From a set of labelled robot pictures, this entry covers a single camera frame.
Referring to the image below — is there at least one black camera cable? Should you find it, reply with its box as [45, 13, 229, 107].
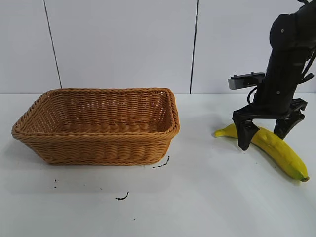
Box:
[246, 85, 258, 105]

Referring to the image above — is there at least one yellow banana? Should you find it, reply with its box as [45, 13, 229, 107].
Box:
[214, 123, 311, 183]

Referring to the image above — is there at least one brown woven wicker basket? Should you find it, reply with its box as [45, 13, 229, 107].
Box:
[10, 87, 181, 166]

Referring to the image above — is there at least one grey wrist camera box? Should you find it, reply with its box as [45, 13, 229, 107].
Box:
[228, 71, 266, 91]

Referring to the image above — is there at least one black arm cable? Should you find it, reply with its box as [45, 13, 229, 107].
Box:
[299, 40, 316, 85]

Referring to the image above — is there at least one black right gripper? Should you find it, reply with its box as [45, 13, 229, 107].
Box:
[232, 48, 311, 151]

